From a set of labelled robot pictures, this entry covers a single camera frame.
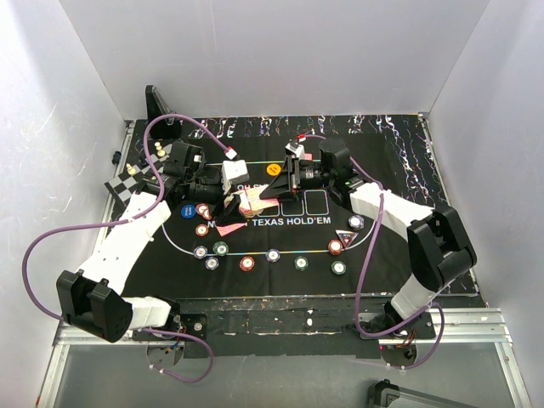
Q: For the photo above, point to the black white chessboard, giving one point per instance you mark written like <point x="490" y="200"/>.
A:
<point x="123" y="185"/>

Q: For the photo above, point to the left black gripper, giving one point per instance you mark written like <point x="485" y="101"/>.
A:
<point x="229" y="213"/>

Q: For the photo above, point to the blue small blind button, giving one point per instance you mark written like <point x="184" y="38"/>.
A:
<point x="188" y="211"/>

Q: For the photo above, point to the black card shoe stand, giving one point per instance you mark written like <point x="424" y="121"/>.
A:
<point x="169" y="128"/>

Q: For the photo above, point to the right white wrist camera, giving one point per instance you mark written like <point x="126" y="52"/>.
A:
<point x="294" y="149"/>

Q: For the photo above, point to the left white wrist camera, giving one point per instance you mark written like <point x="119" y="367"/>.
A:
<point x="233" y="173"/>

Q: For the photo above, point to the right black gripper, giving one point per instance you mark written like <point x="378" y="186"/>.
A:
<point x="285" y="183"/>

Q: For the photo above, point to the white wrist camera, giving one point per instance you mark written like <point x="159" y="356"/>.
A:
<point x="233" y="173"/>
<point x="294" y="149"/>

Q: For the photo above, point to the black poker felt mat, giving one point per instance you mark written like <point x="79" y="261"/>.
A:
<point x="302" y="243"/>

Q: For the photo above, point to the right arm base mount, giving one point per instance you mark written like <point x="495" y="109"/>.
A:
<point x="398" y="348"/>

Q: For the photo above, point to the red playing card deck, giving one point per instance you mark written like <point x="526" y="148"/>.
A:
<point x="252" y="203"/>

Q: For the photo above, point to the red poker chip stack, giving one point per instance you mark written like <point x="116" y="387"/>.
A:
<point x="247" y="263"/>

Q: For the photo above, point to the gold chess piece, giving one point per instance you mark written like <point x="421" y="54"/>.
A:
<point x="132" y="169"/>

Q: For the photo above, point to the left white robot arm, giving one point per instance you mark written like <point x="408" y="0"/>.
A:
<point x="91" y="297"/>

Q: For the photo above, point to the green poker chip stack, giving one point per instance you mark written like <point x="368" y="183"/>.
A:
<point x="301" y="263"/>

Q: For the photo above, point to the aluminium front rail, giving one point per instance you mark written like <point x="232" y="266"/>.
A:
<point x="474" y="365"/>

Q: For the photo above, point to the triangular dealer button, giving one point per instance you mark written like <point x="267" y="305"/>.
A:
<point x="346" y="237"/>

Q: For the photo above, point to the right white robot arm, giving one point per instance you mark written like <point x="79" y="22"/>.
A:
<point x="439" y="248"/>

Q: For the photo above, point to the dealt cards pile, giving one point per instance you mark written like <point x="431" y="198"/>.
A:
<point x="228" y="229"/>

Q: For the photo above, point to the black case corner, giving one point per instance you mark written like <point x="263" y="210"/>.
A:
<point x="387" y="395"/>

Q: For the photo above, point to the yellow big blind button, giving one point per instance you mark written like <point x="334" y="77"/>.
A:
<point x="273" y="169"/>

